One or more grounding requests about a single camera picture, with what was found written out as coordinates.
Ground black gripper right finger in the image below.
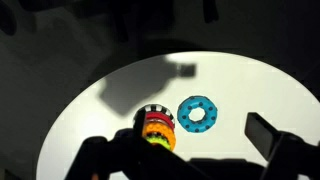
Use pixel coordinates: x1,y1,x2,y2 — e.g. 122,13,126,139
244,112,320,180

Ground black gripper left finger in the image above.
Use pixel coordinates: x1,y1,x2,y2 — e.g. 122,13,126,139
64,108,214,180

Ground blue dotted toy ring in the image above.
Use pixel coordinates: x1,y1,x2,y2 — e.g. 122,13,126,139
176,95,219,134

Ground green bumpy toy ring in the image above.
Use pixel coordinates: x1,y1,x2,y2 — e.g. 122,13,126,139
145,132,172,150

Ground orange bumpy toy ring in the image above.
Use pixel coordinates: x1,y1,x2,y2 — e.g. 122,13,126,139
142,120,177,152

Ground red toy ring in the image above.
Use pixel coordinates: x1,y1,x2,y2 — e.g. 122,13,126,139
144,111,175,132

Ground black and white striped ring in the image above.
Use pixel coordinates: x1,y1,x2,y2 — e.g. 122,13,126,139
133,103,176,129

